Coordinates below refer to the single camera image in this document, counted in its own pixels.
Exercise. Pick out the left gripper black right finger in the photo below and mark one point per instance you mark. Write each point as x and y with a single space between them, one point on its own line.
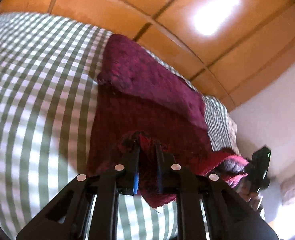
207 208

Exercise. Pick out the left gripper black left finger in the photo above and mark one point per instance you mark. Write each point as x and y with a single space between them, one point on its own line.
87 208

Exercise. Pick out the dark red patterned garment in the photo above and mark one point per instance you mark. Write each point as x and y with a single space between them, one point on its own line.
141 102

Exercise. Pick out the person's right hand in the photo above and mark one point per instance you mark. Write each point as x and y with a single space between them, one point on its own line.
253 198

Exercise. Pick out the green white checkered bedsheet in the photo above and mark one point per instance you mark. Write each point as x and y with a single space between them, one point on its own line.
48 97

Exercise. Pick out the wooden wardrobe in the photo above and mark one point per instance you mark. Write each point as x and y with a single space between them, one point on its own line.
231 49

